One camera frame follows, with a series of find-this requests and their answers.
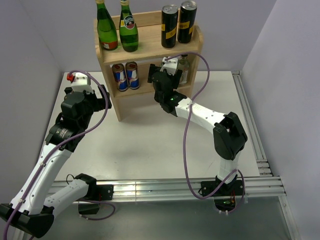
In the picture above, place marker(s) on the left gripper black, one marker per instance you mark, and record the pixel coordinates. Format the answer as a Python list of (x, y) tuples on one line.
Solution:
[(93, 97)]

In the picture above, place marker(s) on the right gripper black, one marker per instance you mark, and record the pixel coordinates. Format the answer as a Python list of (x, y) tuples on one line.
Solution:
[(176, 79)]

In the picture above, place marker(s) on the green bottle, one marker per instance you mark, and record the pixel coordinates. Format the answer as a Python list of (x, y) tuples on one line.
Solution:
[(106, 29), (128, 30)]

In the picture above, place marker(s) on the green bottle front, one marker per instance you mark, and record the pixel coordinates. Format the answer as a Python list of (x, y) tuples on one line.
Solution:
[(106, 29)]

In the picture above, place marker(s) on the black yellow Schweppes can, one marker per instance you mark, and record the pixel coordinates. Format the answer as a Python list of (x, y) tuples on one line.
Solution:
[(188, 10)]

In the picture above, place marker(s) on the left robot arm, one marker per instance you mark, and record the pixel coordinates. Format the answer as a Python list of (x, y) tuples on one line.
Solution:
[(32, 210)]

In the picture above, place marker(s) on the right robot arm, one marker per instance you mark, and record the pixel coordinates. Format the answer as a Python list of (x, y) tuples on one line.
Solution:
[(229, 136)]

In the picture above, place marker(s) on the wooden two-tier shelf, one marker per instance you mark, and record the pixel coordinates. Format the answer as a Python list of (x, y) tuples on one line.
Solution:
[(150, 51)]

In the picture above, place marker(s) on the left Red Bull can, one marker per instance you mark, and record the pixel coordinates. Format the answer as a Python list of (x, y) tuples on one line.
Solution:
[(120, 78)]

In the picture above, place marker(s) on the red bull can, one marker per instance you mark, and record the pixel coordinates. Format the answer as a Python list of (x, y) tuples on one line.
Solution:
[(120, 78), (132, 75)]

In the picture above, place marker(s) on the right Red Bull can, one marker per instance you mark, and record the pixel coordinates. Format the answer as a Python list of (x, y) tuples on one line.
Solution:
[(132, 75)]

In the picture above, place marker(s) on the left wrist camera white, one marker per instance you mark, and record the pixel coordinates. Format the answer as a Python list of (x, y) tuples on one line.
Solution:
[(80, 82)]

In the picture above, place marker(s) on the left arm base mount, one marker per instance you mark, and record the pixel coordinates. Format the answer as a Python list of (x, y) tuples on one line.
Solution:
[(103, 192)]

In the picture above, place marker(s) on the aluminium side rail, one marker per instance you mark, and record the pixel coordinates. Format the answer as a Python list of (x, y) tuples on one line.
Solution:
[(260, 155)]

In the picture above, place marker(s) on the aluminium front rail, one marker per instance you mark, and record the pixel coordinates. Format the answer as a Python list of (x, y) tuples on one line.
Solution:
[(178, 190)]

